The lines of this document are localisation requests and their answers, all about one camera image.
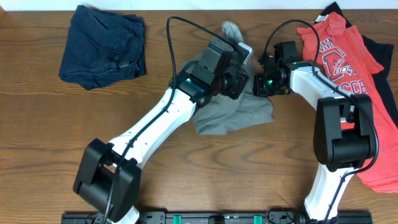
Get black garment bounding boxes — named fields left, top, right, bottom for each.
left=314, top=2, right=397, bottom=133

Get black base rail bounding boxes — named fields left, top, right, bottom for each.
left=61, top=210, right=373, bottom=224

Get grey khaki shorts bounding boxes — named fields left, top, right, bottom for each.
left=180, top=21, right=275, bottom=136

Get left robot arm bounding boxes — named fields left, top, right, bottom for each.
left=73, top=37, right=253, bottom=223

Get folded navy blue shorts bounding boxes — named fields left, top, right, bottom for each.
left=58, top=5, right=146, bottom=90

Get red soccer t-shirt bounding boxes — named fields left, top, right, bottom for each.
left=297, top=12, right=397, bottom=193

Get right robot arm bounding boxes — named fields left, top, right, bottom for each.
left=253, top=41, right=379, bottom=223

